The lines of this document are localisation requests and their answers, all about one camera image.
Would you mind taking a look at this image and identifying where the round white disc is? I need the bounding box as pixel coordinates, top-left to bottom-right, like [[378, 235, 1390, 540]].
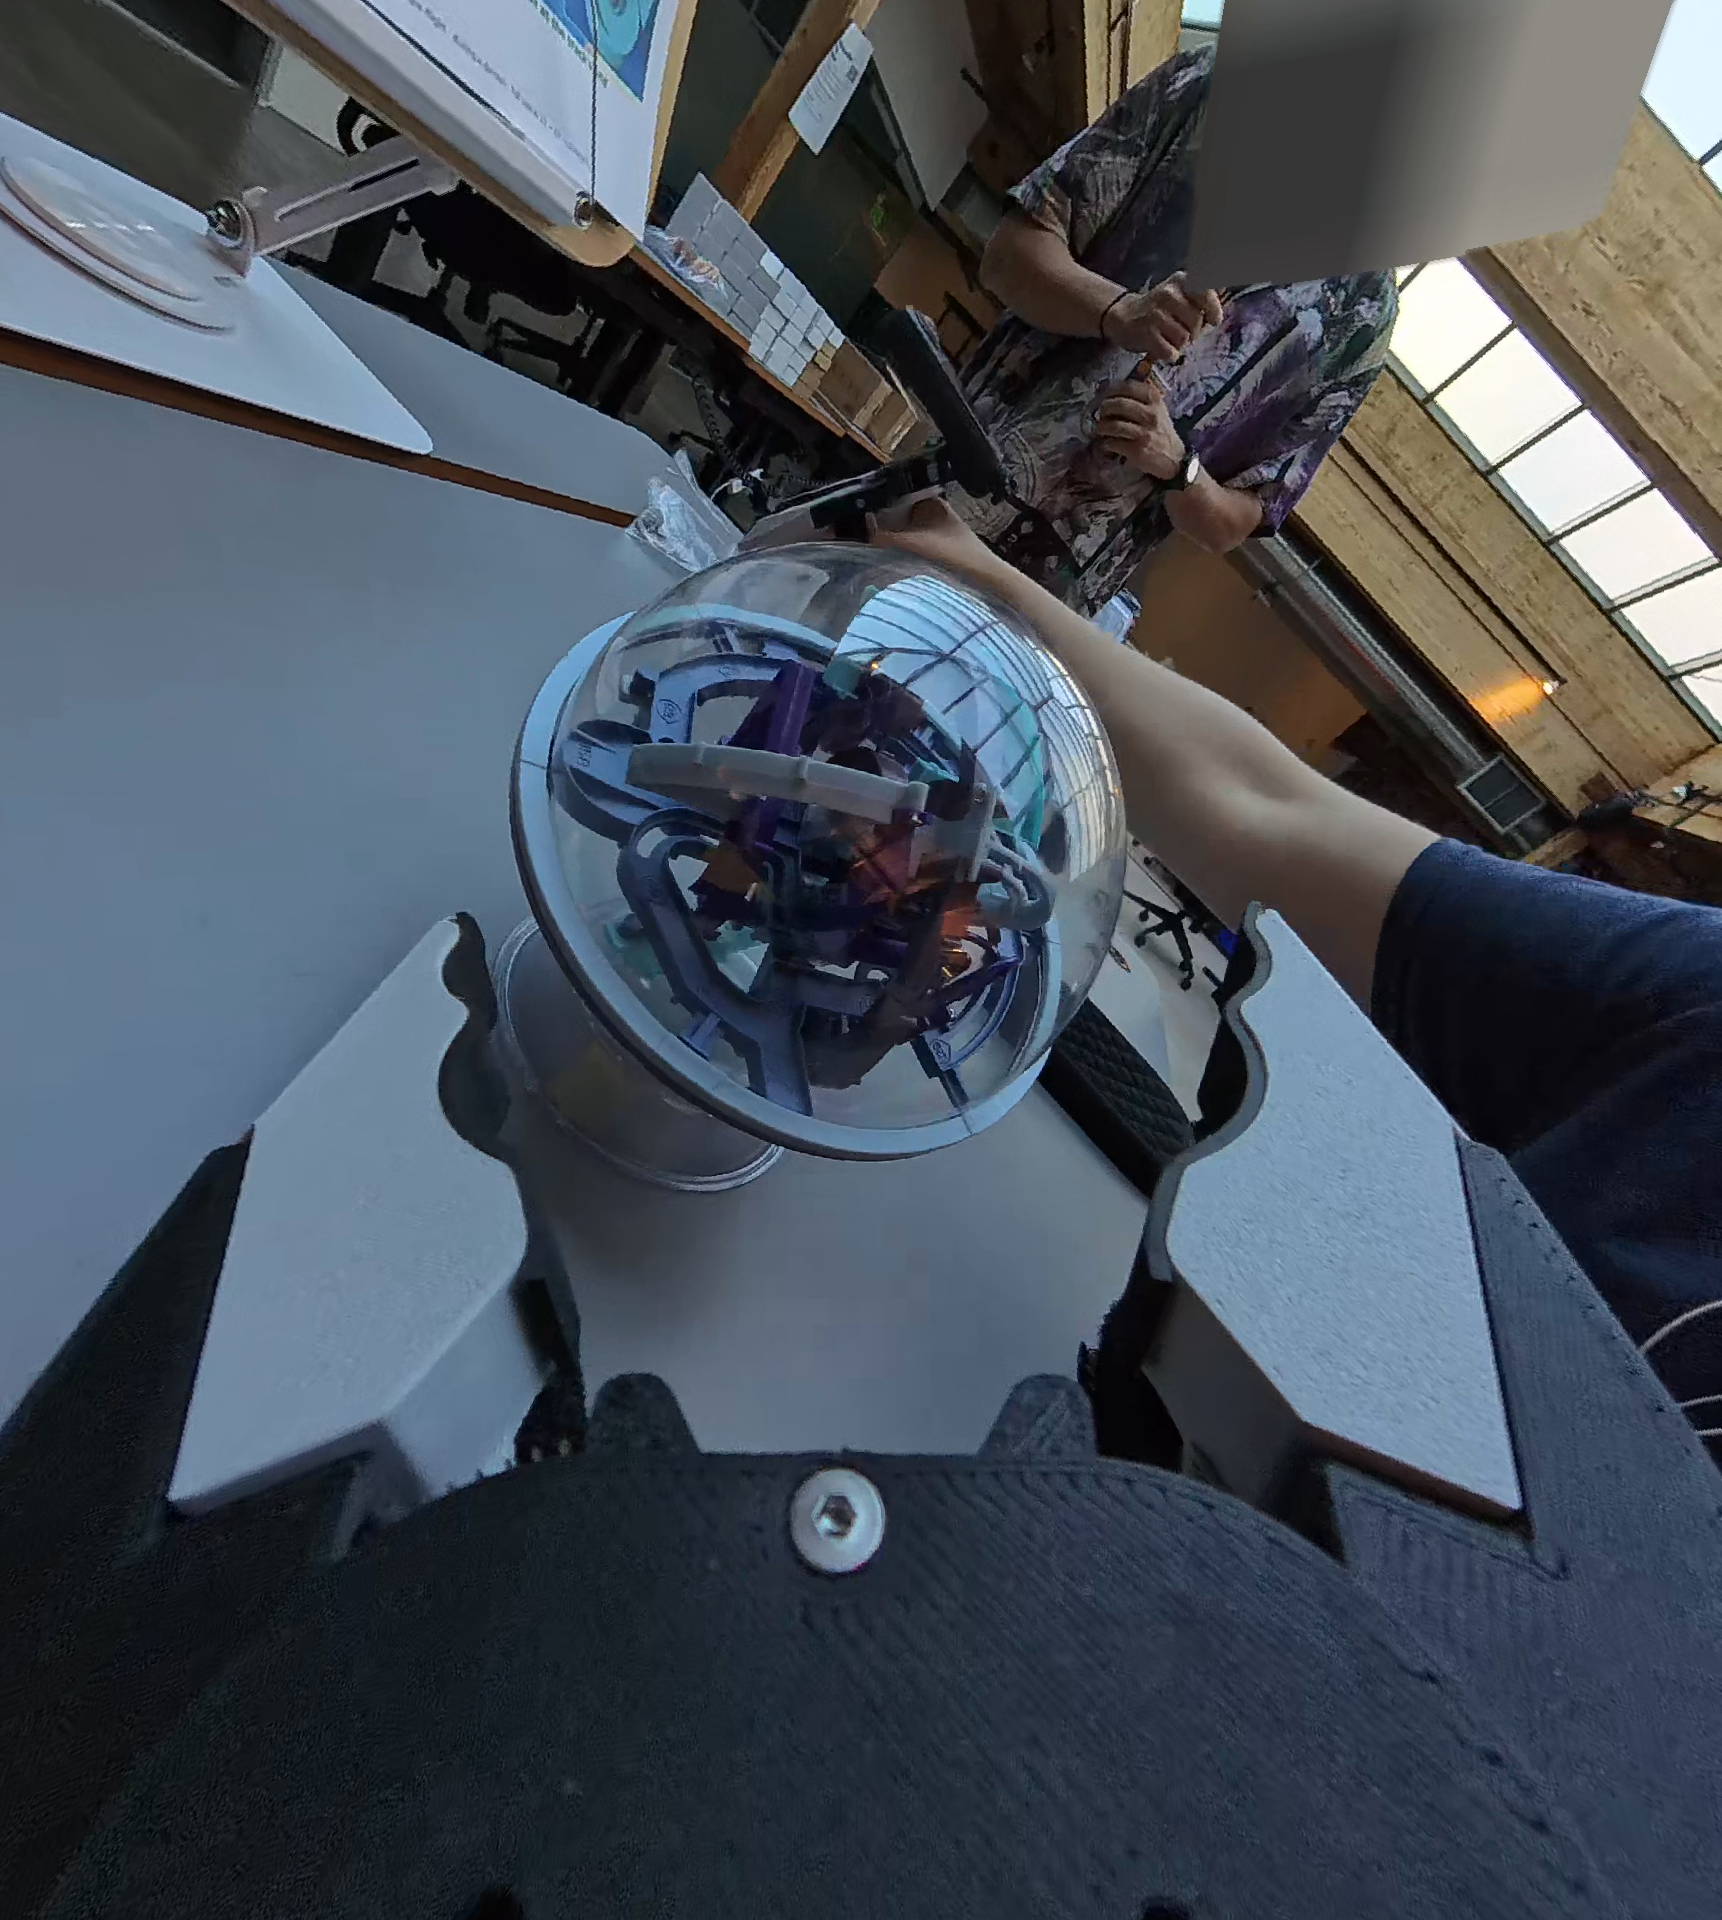
[[0, 153, 246, 336]]

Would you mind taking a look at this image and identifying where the metal support bracket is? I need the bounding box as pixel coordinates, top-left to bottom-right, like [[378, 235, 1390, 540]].
[[204, 145, 462, 276]]

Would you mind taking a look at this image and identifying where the white monitor stand base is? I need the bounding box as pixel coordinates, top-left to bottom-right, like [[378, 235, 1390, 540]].
[[0, 59, 439, 456]]

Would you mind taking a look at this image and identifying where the clear round ball stand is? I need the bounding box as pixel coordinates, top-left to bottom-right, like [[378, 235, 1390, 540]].
[[492, 918, 789, 1196]]

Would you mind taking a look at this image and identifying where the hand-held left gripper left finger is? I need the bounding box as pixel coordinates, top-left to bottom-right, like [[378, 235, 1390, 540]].
[[168, 911, 590, 1520]]

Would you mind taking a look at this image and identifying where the white paper label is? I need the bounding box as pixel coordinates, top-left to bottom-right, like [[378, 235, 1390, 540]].
[[787, 20, 883, 155]]

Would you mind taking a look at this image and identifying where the black office chair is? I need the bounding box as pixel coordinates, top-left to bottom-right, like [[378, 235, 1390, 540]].
[[1120, 857, 1243, 992]]

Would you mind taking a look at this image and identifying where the person's right forearm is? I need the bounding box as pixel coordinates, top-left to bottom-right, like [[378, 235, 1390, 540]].
[[1018, 565, 1452, 980]]

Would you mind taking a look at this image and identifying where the person's right hand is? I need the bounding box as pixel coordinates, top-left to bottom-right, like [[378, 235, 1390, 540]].
[[865, 498, 1062, 606]]

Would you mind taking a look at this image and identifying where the clear plastic maze ball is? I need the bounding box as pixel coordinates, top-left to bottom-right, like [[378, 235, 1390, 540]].
[[509, 541, 1129, 1166]]

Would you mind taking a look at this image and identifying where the clear plastic bag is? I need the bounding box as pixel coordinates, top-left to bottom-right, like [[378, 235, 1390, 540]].
[[624, 462, 747, 576]]

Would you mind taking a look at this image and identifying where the grey wall vent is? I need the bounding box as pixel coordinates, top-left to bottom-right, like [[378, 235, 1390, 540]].
[[1455, 754, 1557, 845]]

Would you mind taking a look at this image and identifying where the stack of small white boxes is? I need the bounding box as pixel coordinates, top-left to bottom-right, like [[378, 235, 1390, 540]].
[[649, 171, 853, 388]]

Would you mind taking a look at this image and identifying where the black textured block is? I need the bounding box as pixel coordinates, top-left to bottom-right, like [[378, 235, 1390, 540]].
[[1045, 1002, 1196, 1197]]

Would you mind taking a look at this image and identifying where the printed instruction sheet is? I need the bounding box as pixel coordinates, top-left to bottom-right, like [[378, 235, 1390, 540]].
[[253, 0, 702, 276]]

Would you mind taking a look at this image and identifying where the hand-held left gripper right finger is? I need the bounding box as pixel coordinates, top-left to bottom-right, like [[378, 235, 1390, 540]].
[[1082, 903, 1531, 1523]]

